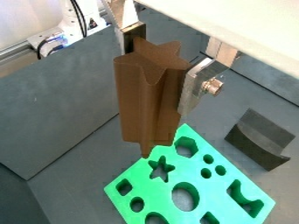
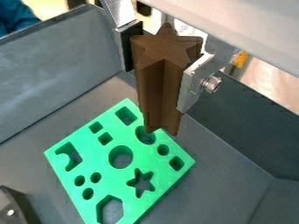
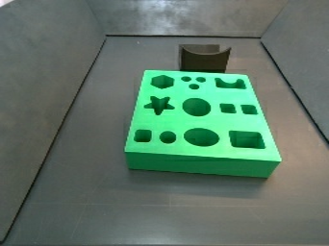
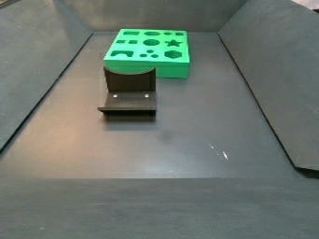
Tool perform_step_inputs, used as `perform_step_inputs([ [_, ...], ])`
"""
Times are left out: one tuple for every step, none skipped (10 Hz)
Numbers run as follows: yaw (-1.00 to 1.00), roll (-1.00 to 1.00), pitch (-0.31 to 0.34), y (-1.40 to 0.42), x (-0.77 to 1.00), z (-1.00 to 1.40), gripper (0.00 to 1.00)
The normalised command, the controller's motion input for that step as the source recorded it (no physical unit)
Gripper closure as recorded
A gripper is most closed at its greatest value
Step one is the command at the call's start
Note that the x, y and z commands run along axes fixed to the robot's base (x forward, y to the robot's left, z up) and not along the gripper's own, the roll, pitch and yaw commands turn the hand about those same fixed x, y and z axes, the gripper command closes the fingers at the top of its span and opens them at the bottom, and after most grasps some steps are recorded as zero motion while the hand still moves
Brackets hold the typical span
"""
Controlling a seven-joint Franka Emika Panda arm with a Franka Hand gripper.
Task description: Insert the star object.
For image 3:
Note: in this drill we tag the black curved foam piece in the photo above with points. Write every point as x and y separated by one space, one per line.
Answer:
203 58

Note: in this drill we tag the green shape sorter block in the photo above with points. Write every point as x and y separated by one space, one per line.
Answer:
198 124

